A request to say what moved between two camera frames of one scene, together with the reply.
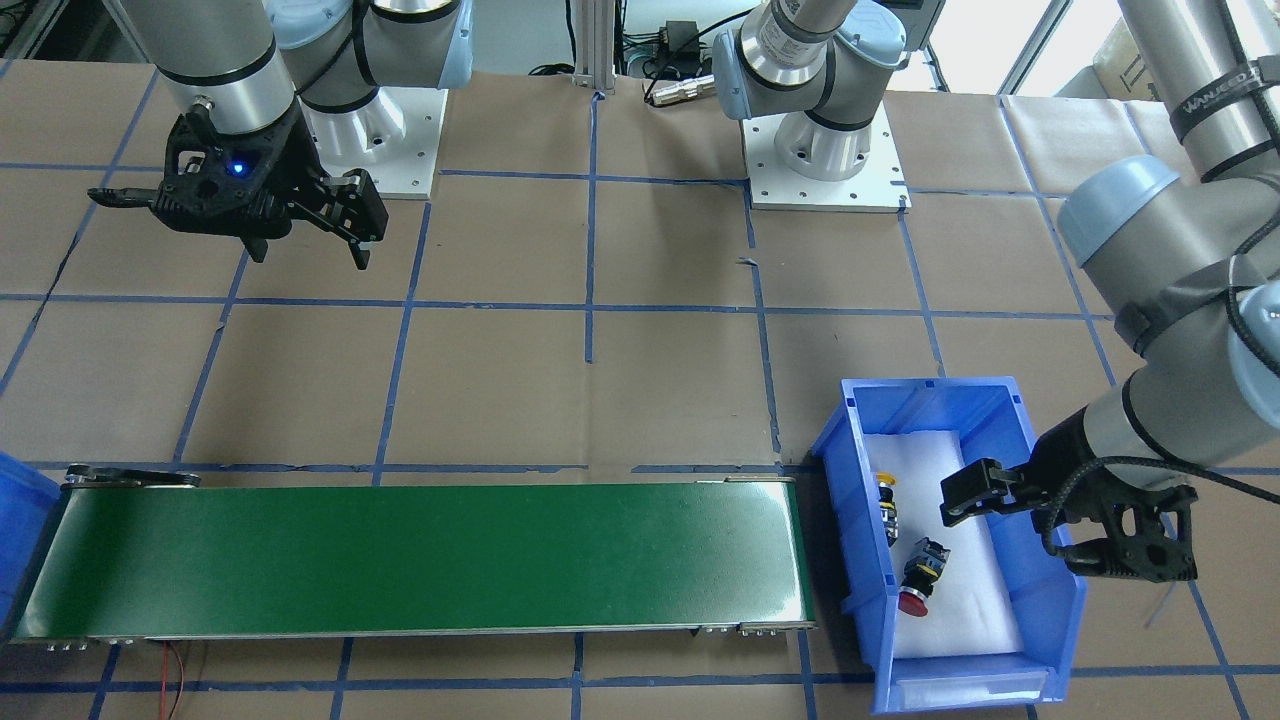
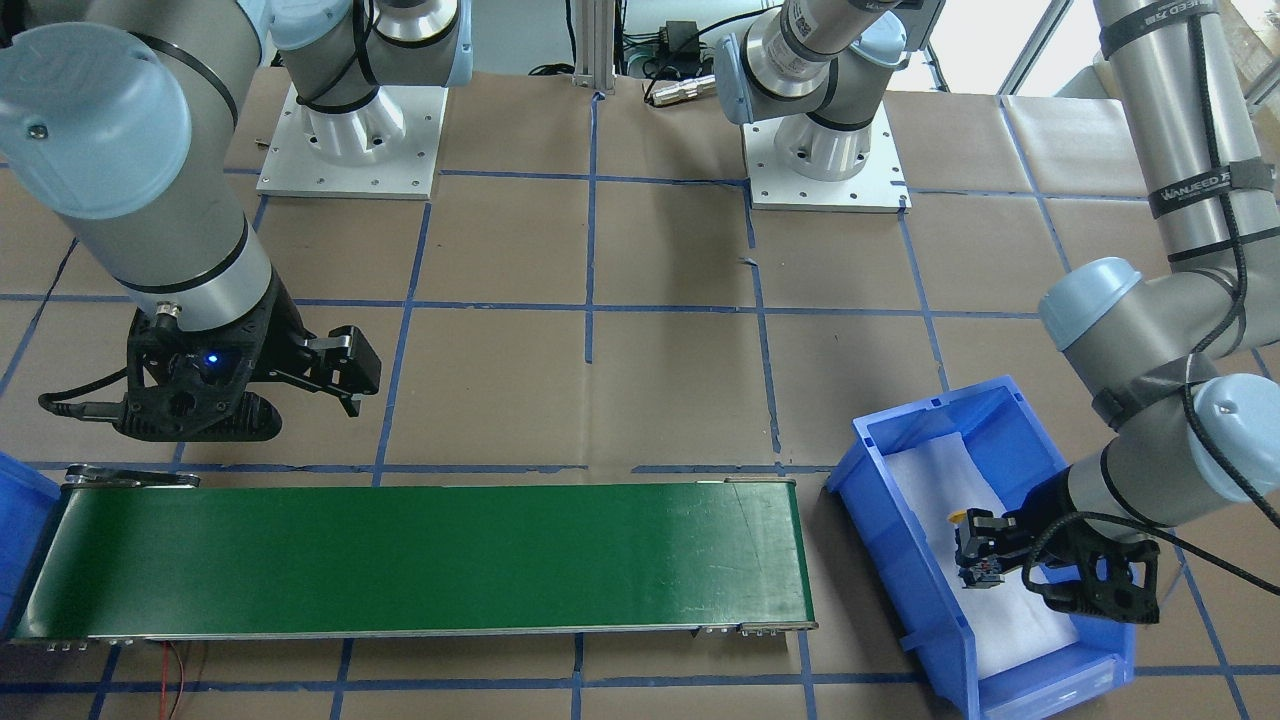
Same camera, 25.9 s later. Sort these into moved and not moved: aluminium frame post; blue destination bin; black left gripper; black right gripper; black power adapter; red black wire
Moved: black right gripper; black left gripper
Not moved: aluminium frame post; black power adapter; red black wire; blue destination bin
